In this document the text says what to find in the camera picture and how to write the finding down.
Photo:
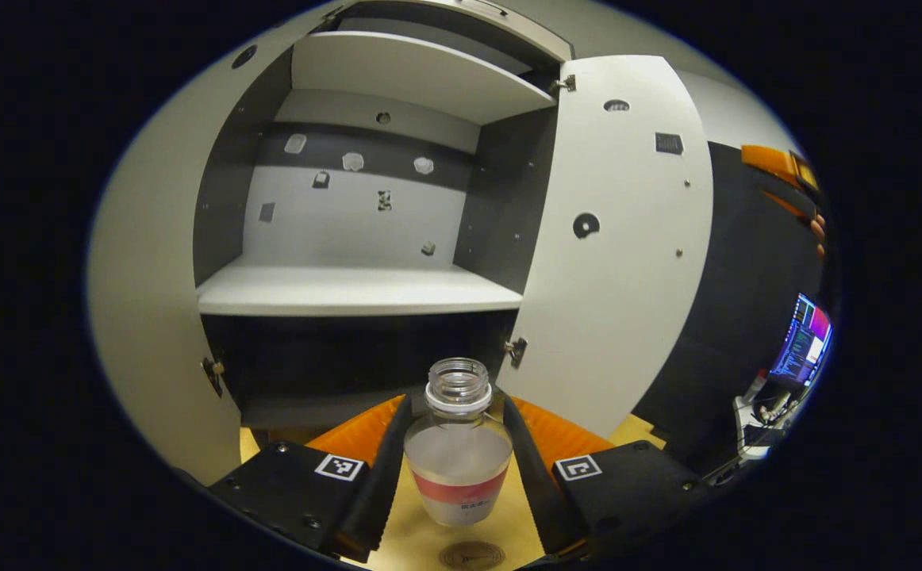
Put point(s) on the grey and white cabinet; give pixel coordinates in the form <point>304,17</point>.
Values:
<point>350,230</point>

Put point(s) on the white cabinet door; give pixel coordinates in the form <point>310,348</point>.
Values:
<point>628,277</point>
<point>144,317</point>

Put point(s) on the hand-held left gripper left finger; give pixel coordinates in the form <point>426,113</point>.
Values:
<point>386,492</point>

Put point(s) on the computer monitor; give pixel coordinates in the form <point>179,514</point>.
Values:
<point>802,341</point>

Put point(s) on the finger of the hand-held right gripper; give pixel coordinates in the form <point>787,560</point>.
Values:
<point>786,206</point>
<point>774,161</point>

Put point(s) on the white cabinet shelf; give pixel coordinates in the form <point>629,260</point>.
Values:
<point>397,71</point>

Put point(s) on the metal door hinge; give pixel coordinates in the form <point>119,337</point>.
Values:
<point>564,82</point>
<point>516,350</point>
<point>212,373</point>

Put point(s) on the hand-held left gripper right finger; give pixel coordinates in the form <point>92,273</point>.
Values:
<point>536,500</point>

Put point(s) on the round wooden coaster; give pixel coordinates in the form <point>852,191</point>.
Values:
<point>473,557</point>

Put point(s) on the clear plastic bottle red label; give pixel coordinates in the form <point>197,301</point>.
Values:
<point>457,468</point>

